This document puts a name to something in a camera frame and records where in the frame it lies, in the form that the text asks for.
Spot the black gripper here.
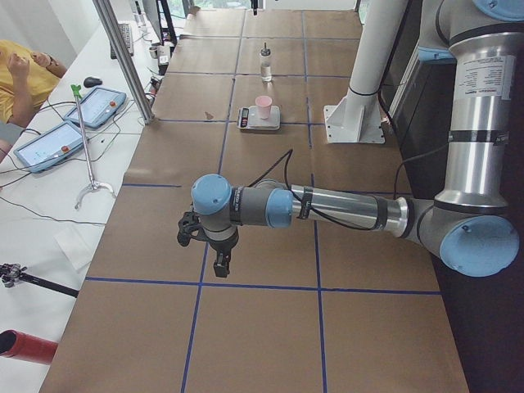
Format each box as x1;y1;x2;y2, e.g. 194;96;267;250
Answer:
208;233;239;278

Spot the glass sauce bottle steel cap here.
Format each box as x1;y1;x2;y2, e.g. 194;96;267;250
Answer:
259;42;273;82

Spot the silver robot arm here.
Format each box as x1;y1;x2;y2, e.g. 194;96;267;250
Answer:
178;1;523;278

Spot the white digital kitchen scale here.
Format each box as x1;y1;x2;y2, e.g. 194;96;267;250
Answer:
237;106;281;131

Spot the brown paper table cover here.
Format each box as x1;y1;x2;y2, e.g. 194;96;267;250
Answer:
42;10;468;392

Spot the far teach pendant tablet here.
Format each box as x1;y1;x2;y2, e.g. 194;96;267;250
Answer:
70;84;127;129

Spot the teach pendant tablet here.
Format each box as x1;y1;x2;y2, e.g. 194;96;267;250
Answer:
70;84;127;129
15;120;84;173

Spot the near teach pendant tablet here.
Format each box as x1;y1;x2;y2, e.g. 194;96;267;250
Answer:
15;120;84;173

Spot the black tripod rod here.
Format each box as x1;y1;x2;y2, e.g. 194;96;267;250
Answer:
1;264;79;298

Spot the red cylinder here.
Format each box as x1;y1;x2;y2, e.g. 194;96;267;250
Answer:
1;330;58;365

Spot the black computer mouse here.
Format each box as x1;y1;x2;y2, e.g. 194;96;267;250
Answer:
83;76;103;88

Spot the metal reacher grabber tool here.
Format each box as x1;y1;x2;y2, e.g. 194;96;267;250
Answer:
70;84;116;210

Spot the black keyboard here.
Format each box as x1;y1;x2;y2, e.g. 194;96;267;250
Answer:
109;22;135;60

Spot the person in yellow shirt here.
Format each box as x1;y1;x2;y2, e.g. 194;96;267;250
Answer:
0;38;67;160

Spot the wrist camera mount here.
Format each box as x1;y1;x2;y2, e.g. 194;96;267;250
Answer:
177;210;207;247

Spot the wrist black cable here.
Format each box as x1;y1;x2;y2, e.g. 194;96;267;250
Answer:
249;142;451;233

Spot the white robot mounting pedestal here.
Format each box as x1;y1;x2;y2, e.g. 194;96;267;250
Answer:
323;0;409;144

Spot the aluminium frame post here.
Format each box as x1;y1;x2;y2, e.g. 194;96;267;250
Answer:
93;0;154;124

